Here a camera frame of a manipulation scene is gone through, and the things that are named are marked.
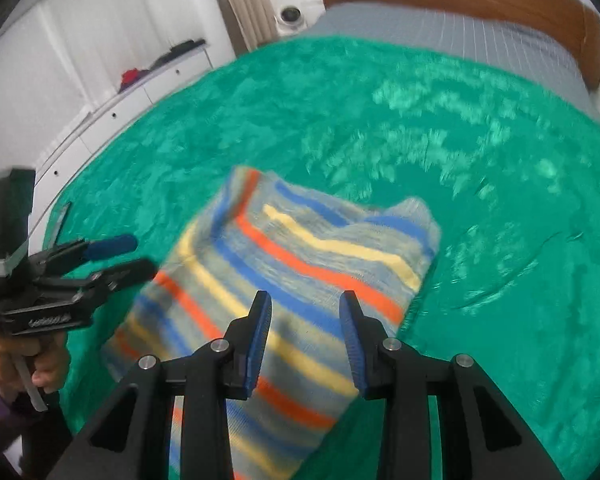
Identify grey bed mattress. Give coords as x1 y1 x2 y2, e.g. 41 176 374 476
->
300 2 600 117

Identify beige curtain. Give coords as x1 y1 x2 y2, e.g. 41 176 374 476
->
205 0 327 55

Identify red cloth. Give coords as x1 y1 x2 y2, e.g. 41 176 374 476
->
120 67 147 89

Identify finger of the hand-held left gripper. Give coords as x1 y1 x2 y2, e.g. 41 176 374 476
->
40 258 159 312
35 233 140 277

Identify green plush blanket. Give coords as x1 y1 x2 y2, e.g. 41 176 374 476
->
42 35 600 480

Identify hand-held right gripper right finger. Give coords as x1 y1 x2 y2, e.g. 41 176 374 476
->
339 290 563 480

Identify person's left hand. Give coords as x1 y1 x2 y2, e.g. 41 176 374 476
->
0 334 72 402

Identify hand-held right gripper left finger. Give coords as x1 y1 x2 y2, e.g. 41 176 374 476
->
47 290 273 480

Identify striped knit sweater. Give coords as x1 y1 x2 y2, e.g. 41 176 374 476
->
102 165 442 480

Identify white drawer cabinet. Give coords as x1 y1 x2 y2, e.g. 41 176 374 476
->
30 40 214 202

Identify white round device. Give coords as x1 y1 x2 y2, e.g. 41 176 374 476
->
275 5 309 36

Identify black items on cabinet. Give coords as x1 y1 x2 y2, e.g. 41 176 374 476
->
150 38 207 69

